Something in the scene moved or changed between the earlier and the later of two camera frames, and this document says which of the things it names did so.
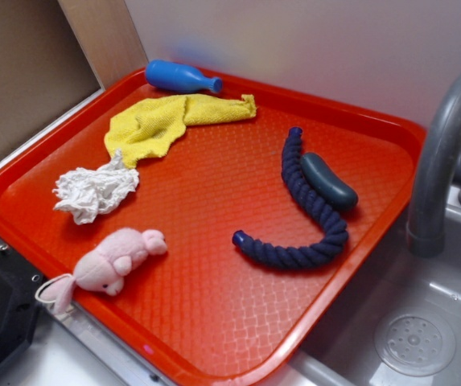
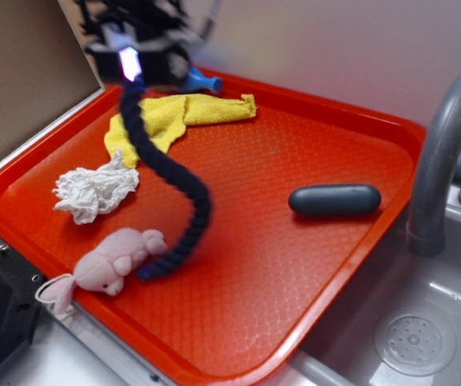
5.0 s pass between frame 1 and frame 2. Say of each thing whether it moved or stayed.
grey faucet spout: stayed
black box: stayed
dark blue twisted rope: moved
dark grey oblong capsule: moved
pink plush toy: stayed
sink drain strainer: stayed
